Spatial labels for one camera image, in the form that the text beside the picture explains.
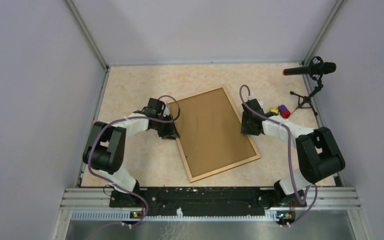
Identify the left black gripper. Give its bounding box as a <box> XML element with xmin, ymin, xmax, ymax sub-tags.
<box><xmin>152</xmin><ymin>113</ymin><xmax>180</xmax><ymax>140</ymax></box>

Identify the brown backing board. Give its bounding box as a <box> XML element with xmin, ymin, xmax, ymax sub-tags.
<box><xmin>169</xmin><ymin>88</ymin><xmax>258</xmax><ymax>178</ymax></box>

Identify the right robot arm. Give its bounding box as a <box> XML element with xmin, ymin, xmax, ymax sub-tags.
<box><xmin>241</xmin><ymin>99</ymin><xmax>346</xmax><ymax>206</ymax></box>

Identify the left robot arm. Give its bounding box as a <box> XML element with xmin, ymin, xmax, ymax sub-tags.
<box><xmin>82</xmin><ymin>97</ymin><xmax>182</xmax><ymax>207</ymax></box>

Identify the yellow owl toy block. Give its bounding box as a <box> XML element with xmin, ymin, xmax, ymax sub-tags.
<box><xmin>269</xmin><ymin>107</ymin><xmax>280</xmax><ymax>115</ymax></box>

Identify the purple red toy block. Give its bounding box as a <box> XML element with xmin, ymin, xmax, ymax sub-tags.
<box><xmin>278</xmin><ymin>104</ymin><xmax>291</xmax><ymax>119</ymax></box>

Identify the microphone tripod stand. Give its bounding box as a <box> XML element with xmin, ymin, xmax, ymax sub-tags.
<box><xmin>289</xmin><ymin>73</ymin><xmax>324</xmax><ymax>117</ymax></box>

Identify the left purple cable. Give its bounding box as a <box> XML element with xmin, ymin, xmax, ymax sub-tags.
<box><xmin>86</xmin><ymin>95</ymin><xmax>182</xmax><ymax>229</ymax></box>

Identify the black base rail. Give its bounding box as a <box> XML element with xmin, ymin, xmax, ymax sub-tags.
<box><xmin>109</xmin><ymin>186</ymin><xmax>302</xmax><ymax>217</ymax></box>

